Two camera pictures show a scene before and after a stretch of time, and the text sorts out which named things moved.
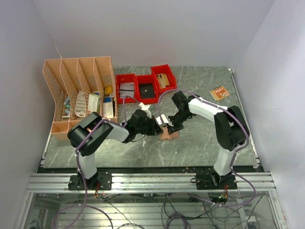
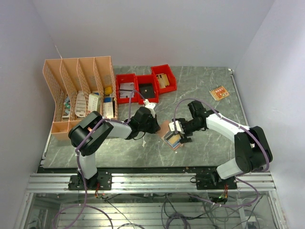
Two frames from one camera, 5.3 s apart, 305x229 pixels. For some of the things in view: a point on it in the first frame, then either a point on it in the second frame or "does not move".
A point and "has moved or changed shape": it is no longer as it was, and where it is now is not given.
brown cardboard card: x=166 y=135 has moved or changed shape
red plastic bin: x=166 y=69 does not move
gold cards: x=163 y=80 does not move
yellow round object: x=108 y=90 does not move
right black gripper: x=174 y=127 → x=183 y=138
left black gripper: x=155 y=129 does not move
